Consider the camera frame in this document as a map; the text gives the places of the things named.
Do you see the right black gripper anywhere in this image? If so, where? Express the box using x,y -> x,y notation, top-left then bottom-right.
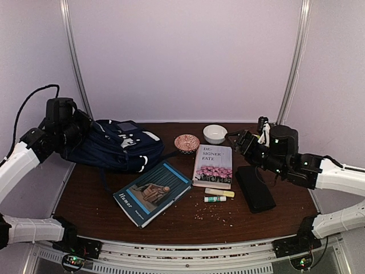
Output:
224,130 -> 287,178

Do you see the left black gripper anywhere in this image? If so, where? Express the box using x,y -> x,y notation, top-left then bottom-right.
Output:
58,108 -> 93,148

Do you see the Designer Fate flower book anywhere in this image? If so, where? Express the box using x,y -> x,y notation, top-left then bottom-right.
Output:
192,144 -> 233,190

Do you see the navy blue backpack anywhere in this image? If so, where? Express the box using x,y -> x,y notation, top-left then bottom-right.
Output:
59,119 -> 177,192

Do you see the blue Humor book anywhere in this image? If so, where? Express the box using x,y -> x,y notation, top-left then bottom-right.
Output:
113,161 -> 192,228

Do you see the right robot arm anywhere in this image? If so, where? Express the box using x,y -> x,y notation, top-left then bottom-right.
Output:
225,117 -> 364,257

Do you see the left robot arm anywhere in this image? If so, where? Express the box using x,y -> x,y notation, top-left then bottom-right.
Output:
1,98 -> 92,253

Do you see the white ceramic bowl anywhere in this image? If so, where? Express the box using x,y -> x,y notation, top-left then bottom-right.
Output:
203,124 -> 228,145

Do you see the red patterned small bowl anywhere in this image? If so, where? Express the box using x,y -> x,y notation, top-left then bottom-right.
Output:
174,134 -> 200,155

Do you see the yellow highlighter pen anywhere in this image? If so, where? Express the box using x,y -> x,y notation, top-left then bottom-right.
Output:
205,188 -> 235,198

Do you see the black pencil case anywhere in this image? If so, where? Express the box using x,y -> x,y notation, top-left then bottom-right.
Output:
235,166 -> 276,213

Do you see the white green glue stick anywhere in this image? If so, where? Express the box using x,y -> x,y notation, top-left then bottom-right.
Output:
204,196 -> 230,203

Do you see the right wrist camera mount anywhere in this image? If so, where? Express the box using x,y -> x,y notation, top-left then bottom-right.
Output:
257,116 -> 270,147

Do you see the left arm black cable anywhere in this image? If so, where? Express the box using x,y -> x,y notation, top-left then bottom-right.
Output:
0,83 -> 60,166

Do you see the left aluminium frame post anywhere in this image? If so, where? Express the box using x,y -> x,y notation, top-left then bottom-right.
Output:
60,0 -> 93,118

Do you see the aluminium frame post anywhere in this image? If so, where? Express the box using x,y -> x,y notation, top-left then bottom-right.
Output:
60,0 -> 93,118
276,0 -> 313,124

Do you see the front aluminium rail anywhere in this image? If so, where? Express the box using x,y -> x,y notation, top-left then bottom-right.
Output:
22,235 -> 352,273

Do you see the right aluminium frame post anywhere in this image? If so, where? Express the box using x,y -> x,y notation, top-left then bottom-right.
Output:
276,0 -> 313,124

